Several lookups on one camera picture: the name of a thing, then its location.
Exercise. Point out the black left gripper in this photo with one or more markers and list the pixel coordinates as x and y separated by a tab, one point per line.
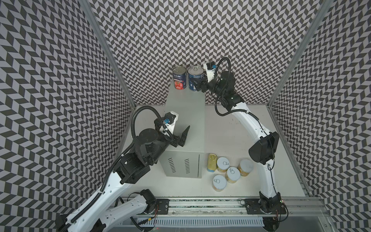
175	139

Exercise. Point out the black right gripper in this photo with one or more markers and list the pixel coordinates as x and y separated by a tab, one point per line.
203	85

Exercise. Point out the blue label tin can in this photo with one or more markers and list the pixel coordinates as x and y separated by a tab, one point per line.
195	73

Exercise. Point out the tomato can dark label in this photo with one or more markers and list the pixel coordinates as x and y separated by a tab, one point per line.
179	77

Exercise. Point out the white lid can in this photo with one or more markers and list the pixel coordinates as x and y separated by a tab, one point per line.
245	167
233	175
219	183
223	164

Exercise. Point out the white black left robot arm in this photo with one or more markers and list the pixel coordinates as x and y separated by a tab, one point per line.
96	214

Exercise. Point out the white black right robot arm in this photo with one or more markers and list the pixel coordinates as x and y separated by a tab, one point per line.
265	142

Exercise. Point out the grey metal cabinet box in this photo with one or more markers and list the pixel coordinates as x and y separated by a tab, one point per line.
187	160

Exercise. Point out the gold rectangular sardine tin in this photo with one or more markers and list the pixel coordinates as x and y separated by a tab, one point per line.
212	162

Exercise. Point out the white lid can front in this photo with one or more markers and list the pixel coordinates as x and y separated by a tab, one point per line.
219	183

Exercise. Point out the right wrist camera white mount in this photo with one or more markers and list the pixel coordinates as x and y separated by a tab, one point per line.
209	70

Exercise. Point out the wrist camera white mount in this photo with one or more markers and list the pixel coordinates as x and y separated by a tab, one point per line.
209	70
167	125

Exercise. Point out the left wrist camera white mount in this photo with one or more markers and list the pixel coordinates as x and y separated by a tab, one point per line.
167	125

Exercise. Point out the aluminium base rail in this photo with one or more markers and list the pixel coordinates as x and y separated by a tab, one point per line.
298	213

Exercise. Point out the left aluminium corner post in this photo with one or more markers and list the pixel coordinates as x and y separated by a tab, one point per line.
86	8

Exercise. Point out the aluminium corner post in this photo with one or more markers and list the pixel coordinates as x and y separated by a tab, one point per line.
86	8
324	8

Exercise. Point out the right aluminium corner post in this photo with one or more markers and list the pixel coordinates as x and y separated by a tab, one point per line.
324	8

